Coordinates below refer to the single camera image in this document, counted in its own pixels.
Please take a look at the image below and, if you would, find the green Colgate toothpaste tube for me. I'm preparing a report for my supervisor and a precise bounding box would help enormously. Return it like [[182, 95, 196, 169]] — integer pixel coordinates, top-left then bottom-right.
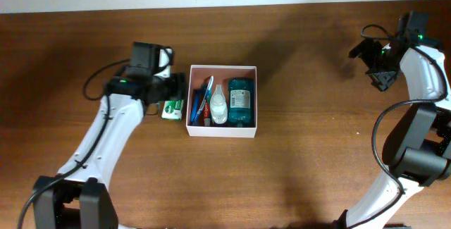
[[201, 85, 211, 127]]

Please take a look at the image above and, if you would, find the teal Listerine mouthwash bottle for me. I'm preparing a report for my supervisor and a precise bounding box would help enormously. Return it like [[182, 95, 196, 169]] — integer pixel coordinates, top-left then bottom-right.
[[228, 78, 254, 128]]

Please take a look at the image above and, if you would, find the clear foam soap pump bottle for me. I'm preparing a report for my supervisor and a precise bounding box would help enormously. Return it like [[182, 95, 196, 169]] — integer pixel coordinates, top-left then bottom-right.
[[210, 85, 228, 125]]

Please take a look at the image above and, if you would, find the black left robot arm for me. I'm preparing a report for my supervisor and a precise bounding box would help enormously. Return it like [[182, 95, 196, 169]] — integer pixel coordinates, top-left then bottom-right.
[[32, 73, 187, 229]]

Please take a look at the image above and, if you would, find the blue white toothbrush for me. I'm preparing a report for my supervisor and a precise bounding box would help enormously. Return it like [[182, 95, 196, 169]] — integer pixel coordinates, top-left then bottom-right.
[[192, 76, 214, 126]]

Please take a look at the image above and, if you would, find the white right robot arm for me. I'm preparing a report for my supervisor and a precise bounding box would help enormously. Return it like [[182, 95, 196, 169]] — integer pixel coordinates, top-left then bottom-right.
[[333, 11, 450, 228]]

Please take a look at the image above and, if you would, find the green Dettol soap bar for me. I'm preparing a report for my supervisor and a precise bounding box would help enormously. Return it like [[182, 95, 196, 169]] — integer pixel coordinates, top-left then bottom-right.
[[161, 99, 184, 120]]

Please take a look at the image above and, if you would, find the pink box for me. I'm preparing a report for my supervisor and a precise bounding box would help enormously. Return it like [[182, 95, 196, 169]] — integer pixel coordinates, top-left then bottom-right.
[[185, 65, 258, 138]]

